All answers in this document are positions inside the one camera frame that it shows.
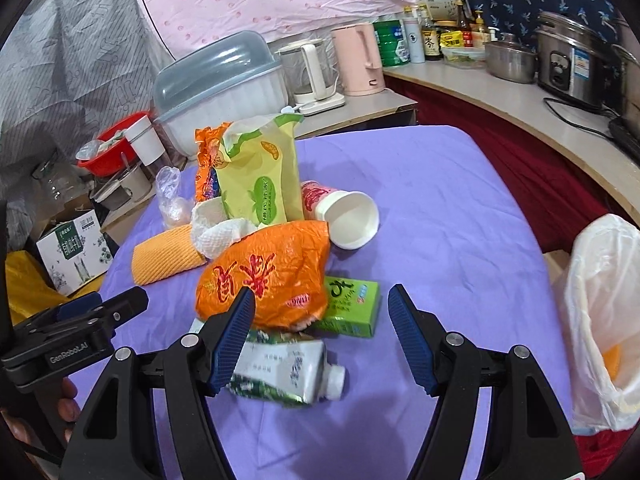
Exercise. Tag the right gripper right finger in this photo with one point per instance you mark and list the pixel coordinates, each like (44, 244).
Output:
(528, 436)

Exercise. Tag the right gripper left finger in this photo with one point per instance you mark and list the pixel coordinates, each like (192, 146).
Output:
(115, 437)

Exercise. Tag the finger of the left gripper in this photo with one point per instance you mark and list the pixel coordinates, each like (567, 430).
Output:
(76, 307)
(100, 314)

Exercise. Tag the orange foam net sleeve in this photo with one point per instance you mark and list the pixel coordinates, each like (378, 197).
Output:
(165, 255)

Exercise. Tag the white tissue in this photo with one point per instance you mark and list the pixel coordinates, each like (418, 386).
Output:
(212, 232)

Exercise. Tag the orange snack bag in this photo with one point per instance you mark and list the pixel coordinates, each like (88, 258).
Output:
(284, 267)

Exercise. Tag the green white milk carton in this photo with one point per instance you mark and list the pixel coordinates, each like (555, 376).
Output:
(290, 369)

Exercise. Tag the yellow green snack bag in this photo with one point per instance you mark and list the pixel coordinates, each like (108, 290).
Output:
(257, 170)

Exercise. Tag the green wasabi box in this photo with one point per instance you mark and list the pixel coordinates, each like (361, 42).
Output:
(352, 307)

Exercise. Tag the pink white paper cup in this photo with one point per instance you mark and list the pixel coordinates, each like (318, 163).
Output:
(352, 216)

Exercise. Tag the orange chip wrapper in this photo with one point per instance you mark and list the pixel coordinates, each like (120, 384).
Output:
(208, 142)

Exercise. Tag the white trash bag bin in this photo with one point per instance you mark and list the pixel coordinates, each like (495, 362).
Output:
(598, 301)

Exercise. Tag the person's left hand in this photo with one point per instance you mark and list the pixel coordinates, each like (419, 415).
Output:
(43, 419)

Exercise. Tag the white green cardboard box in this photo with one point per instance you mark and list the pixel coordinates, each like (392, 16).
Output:
(74, 253)

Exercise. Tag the red plastic basin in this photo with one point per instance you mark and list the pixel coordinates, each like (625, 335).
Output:
(110, 161)

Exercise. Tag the white plastic cup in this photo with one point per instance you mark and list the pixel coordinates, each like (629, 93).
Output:
(143, 138)

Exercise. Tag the red curtain under counter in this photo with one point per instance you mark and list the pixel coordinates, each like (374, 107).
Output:
(557, 198)

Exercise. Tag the dish box with grey lid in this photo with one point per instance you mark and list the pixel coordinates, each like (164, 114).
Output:
(233, 78)

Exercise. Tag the white glass electric kettle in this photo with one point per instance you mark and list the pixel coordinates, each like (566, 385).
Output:
(311, 79)

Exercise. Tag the black induction cooker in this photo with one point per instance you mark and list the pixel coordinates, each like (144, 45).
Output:
(624, 139)

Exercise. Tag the pink electric kettle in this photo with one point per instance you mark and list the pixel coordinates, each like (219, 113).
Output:
(358, 59)

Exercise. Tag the small steel pot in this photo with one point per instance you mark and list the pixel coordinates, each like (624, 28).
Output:
(509, 60)

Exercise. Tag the steel rice cooker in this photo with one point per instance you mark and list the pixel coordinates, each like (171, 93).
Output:
(574, 63)

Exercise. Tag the green tin can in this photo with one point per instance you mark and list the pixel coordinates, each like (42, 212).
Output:
(391, 43)

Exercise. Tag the large steel steamer pot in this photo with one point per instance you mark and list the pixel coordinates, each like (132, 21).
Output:
(627, 50)

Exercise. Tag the dark soy sauce bottle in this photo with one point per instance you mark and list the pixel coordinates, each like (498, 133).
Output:
(430, 39)

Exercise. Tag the yellow seasoning packet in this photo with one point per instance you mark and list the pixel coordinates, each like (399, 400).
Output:
(452, 39)

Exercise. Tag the white thermos bottle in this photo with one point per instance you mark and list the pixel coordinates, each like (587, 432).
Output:
(414, 38)

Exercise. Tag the white box on shelf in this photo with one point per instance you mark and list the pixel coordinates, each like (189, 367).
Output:
(440, 10)

